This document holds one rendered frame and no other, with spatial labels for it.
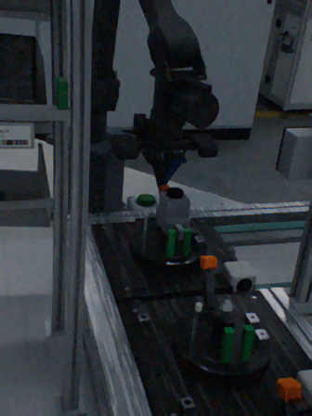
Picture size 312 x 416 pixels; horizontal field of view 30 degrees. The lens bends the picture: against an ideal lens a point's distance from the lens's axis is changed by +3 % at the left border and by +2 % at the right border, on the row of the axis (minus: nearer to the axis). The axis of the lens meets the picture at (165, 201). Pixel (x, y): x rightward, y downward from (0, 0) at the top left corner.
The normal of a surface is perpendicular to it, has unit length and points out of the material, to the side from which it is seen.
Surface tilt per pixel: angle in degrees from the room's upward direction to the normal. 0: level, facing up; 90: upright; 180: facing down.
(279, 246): 0
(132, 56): 90
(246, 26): 90
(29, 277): 0
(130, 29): 90
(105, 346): 0
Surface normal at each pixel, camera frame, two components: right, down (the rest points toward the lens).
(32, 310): 0.09, -0.89
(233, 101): 0.28, 0.46
